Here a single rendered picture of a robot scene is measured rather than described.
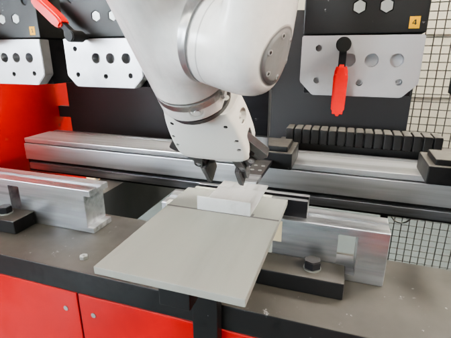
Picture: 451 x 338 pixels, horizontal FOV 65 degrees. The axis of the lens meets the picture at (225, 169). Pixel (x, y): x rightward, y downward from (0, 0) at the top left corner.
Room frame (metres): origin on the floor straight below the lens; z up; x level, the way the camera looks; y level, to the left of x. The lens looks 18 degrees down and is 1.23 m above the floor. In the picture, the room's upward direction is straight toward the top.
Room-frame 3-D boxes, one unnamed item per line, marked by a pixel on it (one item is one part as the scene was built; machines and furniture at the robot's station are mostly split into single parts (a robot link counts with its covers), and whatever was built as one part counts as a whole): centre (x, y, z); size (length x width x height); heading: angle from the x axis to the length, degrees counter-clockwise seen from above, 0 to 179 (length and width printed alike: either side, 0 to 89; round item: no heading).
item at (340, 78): (0.48, -0.15, 1.20); 0.04 x 0.02 x 0.10; 161
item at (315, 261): (0.49, -0.14, 0.91); 0.03 x 0.03 x 0.02
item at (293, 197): (0.58, -0.04, 0.99); 0.20 x 0.03 x 0.03; 71
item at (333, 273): (0.52, -0.04, 0.89); 0.30 x 0.05 x 0.03; 71
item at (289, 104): (1.14, 0.04, 1.12); 1.13 x 0.02 x 0.44; 71
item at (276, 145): (0.74, -0.08, 1.01); 0.26 x 0.12 x 0.05; 161
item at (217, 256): (0.44, 0.02, 1.00); 0.26 x 0.18 x 0.01; 161
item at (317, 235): (0.57, -0.08, 0.92); 0.39 x 0.06 x 0.10; 71
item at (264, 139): (0.59, -0.02, 1.13); 0.10 x 0.02 x 0.10; 71
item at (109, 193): (1.09, 0.28, 0.81); 0.64 x 0.08 x 0.14; 161
